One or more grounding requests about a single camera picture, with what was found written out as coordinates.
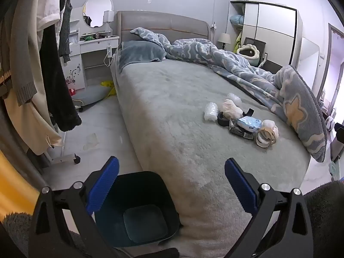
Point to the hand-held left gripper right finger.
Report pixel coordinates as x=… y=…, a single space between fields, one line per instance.
x=240 y=186

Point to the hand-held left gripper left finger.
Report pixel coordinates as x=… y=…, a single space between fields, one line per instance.
x=103 y=185

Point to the dark teal waste bin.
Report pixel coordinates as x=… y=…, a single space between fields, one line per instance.
x=139 y=193

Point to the brown tape roll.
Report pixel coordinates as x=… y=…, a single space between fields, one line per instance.
x=262 y=139

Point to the dark wrapper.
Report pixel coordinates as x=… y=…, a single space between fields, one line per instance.
x=237 y=130

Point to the blue and white packet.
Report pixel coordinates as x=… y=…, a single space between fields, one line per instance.
x=250 y=123

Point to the white tissue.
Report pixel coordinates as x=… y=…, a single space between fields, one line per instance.
x=231 y=108
x=270 y=125

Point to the black tape roll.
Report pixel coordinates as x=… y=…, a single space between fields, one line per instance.
x=221 y=121

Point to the clear plastic wrap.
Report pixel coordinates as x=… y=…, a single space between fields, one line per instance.
x=211 y=111

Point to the clothes rack wheeled base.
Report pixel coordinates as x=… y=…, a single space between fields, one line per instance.
x=76 y=158

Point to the yellow wooden board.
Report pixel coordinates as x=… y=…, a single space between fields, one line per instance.
x=16 y=188

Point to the dark fuzzy cloth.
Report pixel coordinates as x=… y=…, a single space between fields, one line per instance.
x=325 y=215

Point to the grey floor cushion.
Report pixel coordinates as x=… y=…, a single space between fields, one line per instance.
x=91 y=94

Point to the beige hanging coat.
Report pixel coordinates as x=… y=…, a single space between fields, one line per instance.
x=27 y=129

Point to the pale green round object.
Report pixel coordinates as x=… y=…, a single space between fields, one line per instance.
x=335 y=169

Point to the blue patterned fleece blanket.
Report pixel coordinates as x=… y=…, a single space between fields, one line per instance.
x=295 y=107

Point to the grey fuzzy rug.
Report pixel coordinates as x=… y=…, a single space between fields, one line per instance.
x=16 y=228

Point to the grey bed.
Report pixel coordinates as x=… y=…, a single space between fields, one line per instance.
x=174 y=113

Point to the small red item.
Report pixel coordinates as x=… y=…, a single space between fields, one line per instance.
x=71 y=91

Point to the yellow plastic bag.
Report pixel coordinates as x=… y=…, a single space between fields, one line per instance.
x=108 y=84

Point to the black hanging garment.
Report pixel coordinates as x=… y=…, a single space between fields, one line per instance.
x=56 y=86

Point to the grey knit sweater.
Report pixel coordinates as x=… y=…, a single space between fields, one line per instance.
x=24 y=86

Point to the cream plush pet bed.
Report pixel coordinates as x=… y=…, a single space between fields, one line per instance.
x=246 y=52

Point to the white power strip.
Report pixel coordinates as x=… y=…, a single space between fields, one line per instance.
x=109 y=51

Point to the blue-grey pillow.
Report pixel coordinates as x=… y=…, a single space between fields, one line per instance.
x=139 y=52

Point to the white vanity desk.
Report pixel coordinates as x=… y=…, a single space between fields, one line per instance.
x=91 y=47

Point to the yellow-green cloth item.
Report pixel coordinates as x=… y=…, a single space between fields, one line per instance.
x=237 y=43

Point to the black chair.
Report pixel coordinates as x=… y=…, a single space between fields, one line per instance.
x=254 y=41

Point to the green packet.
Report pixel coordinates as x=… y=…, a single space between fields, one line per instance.
x=88 y=37

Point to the bedside table lamp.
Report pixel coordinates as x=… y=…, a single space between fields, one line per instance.
x=224 y=39

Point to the dark green knit scarf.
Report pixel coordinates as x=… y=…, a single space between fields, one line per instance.
x=65 y=32

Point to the white wardrobe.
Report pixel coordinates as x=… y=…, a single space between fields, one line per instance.
x=274 y=24

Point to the light blue plush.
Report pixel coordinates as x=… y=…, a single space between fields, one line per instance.
x=236 y=19

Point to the white cylinder desk lamp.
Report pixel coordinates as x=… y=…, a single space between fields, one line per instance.
x=108 y=16

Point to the white hanging shirt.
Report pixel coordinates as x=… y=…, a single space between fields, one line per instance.
x=49 y=5

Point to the grey door frame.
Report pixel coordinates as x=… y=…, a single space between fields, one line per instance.
x=326 y=59

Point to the white wall socket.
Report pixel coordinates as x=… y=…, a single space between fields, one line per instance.
x=214 y=26

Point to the round wall mirror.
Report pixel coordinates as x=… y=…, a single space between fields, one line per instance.
x=98 y=9

